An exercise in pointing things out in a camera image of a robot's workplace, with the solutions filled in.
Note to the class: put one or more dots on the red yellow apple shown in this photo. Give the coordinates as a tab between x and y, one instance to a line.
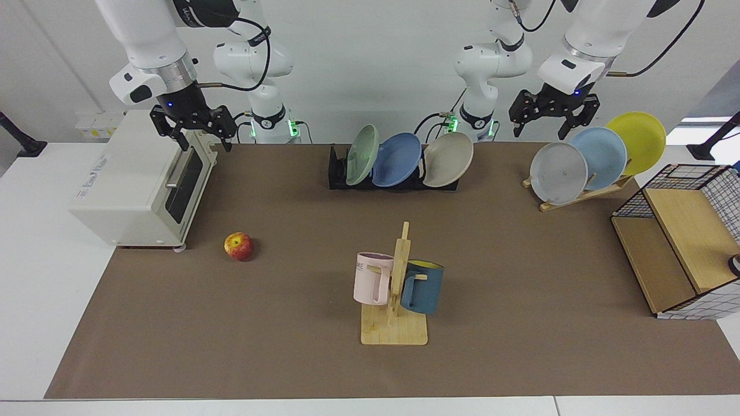
238	246

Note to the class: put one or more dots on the light blue plate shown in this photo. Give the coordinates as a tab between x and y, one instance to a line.
604	153

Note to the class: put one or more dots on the grey plate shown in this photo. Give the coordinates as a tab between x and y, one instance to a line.
558	173

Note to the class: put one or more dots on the yellow plate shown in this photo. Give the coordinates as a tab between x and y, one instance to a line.
639	138

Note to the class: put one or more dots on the wooden plate rack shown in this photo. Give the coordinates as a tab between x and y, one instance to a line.
578	197

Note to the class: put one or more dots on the beige plate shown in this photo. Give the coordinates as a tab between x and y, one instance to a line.
450	159

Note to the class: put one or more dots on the black dish rack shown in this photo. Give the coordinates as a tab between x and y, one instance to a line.
338	173

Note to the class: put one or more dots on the pale green plate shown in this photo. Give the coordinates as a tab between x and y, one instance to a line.
363	153

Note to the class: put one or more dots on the pale toaster oven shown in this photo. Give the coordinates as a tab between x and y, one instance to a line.
133	173

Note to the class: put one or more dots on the black stand foot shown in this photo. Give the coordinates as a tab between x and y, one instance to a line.
23	144
708	149

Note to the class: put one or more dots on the brown table cloth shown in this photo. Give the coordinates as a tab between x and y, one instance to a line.
260	323

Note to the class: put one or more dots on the dark blue mug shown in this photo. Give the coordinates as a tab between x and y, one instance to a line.
425	289

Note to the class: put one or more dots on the pink mug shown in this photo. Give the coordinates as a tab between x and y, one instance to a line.
370	283

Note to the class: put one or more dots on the small black round thing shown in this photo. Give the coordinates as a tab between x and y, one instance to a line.
735	264

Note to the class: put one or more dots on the wooden cup stand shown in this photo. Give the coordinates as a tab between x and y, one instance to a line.
399	329

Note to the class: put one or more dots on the white wall socket box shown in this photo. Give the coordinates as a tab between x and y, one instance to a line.
95	124

